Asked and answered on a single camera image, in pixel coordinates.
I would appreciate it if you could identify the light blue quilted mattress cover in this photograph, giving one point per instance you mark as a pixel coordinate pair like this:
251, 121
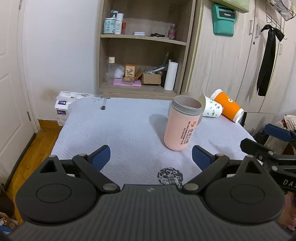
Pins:
134, 130

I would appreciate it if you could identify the clear bottle with cork cap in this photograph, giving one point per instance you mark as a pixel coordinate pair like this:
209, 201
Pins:
109, 68

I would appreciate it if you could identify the teal labelled jar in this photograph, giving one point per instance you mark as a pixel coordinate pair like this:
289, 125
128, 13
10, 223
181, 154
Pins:
109, 26

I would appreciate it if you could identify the white door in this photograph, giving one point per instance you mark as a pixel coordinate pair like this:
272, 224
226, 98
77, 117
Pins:
16, 127

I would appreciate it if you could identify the white floral paper cup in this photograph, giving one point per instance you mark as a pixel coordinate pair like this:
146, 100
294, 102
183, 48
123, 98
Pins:
210, 108

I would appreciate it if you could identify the wooden bookshelf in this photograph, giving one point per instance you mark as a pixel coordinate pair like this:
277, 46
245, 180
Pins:
145, 43

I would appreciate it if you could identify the white tissue pack stack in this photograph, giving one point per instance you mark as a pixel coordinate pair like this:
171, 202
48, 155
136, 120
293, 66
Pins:
63, 100

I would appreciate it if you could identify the small cardboard box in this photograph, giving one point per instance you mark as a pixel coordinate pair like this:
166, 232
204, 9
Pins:
151, 79

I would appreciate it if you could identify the pink flat package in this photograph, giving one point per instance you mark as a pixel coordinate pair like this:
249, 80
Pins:
121, 82

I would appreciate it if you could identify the white tube bottle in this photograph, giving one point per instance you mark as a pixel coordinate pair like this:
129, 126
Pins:
118, 23

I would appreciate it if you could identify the white paper towel roll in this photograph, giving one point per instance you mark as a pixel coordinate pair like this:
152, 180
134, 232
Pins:
171, 75

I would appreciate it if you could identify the orange floral box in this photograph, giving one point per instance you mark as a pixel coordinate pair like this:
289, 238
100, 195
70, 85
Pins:
129, 73

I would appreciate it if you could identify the teal hanging pouch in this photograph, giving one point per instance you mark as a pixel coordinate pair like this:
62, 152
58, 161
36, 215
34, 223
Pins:
223, 20

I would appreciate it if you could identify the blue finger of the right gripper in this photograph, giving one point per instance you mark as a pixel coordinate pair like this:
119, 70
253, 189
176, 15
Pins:
278, 133

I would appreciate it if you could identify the black wire rack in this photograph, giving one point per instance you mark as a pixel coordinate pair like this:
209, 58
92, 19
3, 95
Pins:
278, 12

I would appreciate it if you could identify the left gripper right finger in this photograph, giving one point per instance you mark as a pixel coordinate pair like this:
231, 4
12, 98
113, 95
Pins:
202, 158

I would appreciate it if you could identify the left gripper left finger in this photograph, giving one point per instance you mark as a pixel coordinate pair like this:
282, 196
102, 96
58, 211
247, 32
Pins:
99, 158

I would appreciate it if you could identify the pink cup with grey rim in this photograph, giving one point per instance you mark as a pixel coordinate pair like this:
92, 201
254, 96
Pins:
183, 118

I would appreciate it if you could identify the small pink bottle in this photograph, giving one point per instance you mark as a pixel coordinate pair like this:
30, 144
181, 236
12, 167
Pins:
172, 32

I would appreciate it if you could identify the orange paper cup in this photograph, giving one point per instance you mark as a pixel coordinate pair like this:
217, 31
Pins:
231, 109

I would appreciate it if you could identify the black hanging ribbon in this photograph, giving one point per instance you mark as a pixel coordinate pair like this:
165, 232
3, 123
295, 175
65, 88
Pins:
266, 68

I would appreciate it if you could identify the light wood wardrobe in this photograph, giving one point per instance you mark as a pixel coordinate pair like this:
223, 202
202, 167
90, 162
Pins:
232, 64

